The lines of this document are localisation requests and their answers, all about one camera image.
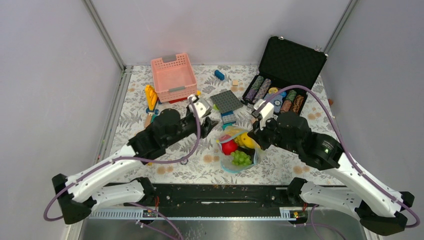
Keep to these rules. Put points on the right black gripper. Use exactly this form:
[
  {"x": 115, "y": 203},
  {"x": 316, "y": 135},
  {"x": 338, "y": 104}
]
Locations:
[{"x": 258, "y": 134}]

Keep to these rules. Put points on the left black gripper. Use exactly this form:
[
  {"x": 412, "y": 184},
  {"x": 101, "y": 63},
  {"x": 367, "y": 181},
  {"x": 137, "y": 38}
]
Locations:
[{"x": 206, "y": 127}]

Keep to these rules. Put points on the clear zip top bag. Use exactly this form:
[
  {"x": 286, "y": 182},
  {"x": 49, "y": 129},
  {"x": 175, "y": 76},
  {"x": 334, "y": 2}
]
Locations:
[{"x": 225, "y": 161}]

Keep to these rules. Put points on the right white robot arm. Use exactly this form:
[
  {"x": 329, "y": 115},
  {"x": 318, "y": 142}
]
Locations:
[{"x": 376, "y": 206}]

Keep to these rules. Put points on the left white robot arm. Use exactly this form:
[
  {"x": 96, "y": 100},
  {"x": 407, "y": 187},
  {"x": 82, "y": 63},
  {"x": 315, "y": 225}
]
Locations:
[{"x": 80, "y": 194}]

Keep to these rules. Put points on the red fake apple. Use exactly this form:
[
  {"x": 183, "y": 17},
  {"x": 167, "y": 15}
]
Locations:
[{"x": 227, "y": 144}]

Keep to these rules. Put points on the purple fake eggplant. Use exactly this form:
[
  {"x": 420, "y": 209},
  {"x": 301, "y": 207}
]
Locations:
[{"x": 249, "y": 151}]

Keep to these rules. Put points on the yellow fake banana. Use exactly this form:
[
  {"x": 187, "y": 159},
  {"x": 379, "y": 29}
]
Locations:
[{"x": 243, "y": 140}]

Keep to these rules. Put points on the green fake grapes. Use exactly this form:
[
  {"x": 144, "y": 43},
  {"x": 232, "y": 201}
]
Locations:
[{"x": 240, "y": 158}]

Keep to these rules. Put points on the teal toy block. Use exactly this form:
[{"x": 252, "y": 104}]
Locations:
[{"x": 224, "y": 126}]

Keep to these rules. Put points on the grey lego brick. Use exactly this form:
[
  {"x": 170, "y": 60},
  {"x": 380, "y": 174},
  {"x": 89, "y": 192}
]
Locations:
[{"x": 228, "y": 118}]

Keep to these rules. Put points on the grey lego baseplate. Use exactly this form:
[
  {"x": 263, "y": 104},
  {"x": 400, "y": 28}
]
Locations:
[{"x": 226, "y": 101}]

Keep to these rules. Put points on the red toy brick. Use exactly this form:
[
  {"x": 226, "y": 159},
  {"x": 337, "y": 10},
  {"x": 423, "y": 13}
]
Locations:
[{"x": 178, "y": 100}]

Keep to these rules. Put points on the blue toy brick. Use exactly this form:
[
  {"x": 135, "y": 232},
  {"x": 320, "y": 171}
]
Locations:
[{"x": 219, "y": 75}]

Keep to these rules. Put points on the pink plastic basket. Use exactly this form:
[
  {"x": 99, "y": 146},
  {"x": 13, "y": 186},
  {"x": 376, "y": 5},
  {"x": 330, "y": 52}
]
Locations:
[{"x": 173, "y": 77}]

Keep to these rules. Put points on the yellow toy block stack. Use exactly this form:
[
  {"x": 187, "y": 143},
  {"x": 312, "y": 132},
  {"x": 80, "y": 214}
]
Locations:
[{"x": 151, "y": 98}]

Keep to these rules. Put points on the black poker chip case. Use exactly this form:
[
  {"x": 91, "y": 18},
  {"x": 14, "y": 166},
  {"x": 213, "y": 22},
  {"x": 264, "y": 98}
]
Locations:
[{"x": 286, "y": 63}]

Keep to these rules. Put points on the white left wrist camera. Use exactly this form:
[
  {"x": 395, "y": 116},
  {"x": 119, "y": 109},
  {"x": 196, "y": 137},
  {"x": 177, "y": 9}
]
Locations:
[{"x": 200, "y": 105}]

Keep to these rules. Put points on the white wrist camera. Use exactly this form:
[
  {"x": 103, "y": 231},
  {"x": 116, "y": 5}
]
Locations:
[
  {"x": 262, "y": 111},
  {"x": 200, "y": 105}
]

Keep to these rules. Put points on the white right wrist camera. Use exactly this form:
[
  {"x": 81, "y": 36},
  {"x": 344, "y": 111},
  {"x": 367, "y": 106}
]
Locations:
[{"x": 262, "y": 111}]

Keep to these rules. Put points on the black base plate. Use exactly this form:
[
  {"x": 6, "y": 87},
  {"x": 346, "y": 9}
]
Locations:
[{"x": 220, "y": 200}]

